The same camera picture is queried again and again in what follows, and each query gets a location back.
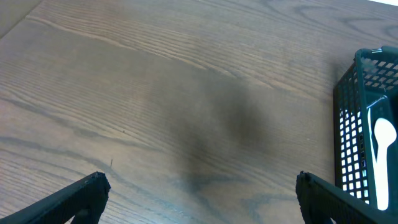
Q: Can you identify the white plastic spoon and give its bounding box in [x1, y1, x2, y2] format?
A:
[374, 118, 397, 210]

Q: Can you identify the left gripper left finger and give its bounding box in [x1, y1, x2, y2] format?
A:
[1, 172, 111, 224]

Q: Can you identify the black plastic tray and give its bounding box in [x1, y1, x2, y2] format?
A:
[333, 46, 397, 217]

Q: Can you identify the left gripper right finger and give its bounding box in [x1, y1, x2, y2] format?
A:
[295, 171, 397, 224]

